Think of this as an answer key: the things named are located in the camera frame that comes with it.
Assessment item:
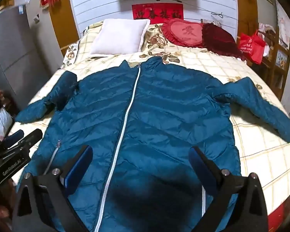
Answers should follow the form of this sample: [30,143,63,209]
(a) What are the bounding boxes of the dark red velvet cushion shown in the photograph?
[202,24,245,60]

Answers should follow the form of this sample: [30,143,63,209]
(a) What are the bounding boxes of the white square pillow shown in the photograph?
[91,18,150,56]

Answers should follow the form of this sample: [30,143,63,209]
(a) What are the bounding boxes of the grey wardrobe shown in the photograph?
[0,5,50,109]

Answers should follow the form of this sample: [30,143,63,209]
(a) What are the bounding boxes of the white plastic bag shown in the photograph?
[0,107,13,141]

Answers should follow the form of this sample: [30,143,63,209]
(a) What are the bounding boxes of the red Chinese banner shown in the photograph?
[131,3,184,24]

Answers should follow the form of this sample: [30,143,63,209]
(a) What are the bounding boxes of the red shopping bag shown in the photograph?
[238,30,266,64]

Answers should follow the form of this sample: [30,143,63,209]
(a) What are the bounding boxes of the wooden chair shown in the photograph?
[258,26,290,100]

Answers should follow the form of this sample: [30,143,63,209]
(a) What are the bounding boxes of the floral checked bed sheet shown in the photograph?
[12,23,290,213]

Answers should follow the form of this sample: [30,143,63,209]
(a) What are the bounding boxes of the red heart-shaped cushion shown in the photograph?
[160,18,203,48]

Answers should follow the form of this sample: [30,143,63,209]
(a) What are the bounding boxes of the blue puffer jacket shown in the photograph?
[16,57,290,231]

